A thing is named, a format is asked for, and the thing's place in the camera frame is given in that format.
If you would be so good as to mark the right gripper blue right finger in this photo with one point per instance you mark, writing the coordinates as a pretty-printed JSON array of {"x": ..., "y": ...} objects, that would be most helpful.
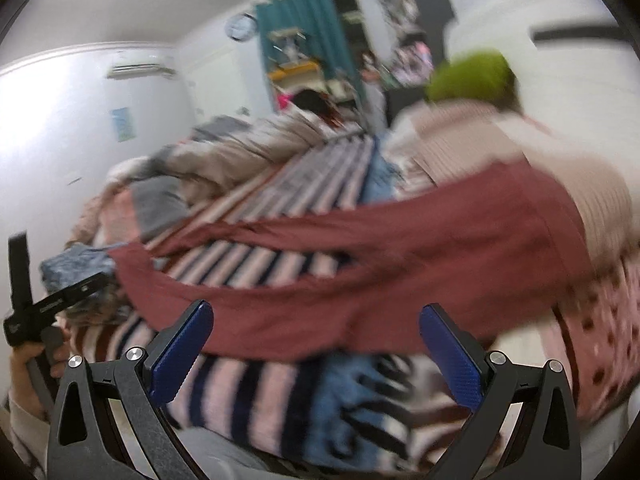
[{"x": 544, "y": 443}]

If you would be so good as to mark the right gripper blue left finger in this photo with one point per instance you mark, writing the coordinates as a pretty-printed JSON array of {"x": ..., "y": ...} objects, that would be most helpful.
[{"x": 84, "y": 440}]

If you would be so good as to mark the maroon red pants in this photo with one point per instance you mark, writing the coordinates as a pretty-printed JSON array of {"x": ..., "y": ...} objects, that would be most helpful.
[{"x": 494, "y": 249}]

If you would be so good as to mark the person's left hand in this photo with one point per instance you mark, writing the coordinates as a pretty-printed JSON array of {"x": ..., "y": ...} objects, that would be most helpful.
[{"x": 22, "y": 391}]

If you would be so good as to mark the pile of folded clothes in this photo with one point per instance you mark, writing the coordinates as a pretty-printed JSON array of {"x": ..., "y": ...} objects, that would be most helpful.
[{"x": 75, "y": 264}]

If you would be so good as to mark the striped fleece bed blanket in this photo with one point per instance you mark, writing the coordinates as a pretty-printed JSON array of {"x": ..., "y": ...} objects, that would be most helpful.
[{"x": 289, "y": 388}]

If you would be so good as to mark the pink polka dot sheet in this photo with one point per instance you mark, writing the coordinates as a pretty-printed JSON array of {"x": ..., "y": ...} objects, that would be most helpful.
[{"x": 594, "y": 332}]

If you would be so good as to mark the beige grey rolled duvet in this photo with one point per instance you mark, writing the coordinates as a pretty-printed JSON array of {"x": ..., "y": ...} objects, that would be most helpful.
[{"x": 144, "y": 196}]

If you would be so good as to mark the white door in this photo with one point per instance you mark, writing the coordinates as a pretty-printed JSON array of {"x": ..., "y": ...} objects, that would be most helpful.
[{"x": 229, "y": 81}]

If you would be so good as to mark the black white plush toy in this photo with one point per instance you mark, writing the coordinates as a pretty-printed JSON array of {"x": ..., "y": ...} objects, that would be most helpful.
[{"x": 319, "y": 104}]

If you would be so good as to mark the green plush toy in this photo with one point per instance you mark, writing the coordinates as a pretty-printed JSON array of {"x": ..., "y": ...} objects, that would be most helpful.
[{"x": 483, "y": 75}]

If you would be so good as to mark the yellow white shelf cabinet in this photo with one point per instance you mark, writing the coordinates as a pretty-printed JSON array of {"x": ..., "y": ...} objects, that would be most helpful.
[{"x": 292, "y": 67}]

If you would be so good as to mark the white bed headboard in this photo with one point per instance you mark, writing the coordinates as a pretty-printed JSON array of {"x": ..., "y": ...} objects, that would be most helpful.
[{"x": 574, "y": 74}]

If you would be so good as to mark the dark tall bookshelf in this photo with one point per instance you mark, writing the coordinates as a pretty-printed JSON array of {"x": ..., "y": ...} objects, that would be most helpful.
[{"x": 418, "y": 47}]

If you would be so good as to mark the teal curtain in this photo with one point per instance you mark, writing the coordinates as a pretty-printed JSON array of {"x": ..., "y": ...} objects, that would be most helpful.
[{"x": 320, "y": 23}]

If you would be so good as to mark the small blue wall poster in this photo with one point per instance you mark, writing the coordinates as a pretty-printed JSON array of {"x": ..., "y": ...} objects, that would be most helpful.
[{"x": 123, "y": 124}]

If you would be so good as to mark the white wall air conditioner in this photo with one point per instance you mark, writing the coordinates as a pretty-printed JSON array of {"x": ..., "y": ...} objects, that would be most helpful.
[{"x": 119, "y": 71}]

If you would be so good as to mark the round wall clock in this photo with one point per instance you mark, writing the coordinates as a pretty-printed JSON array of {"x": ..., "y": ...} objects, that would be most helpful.
[{"x": 241, "y": 27}]

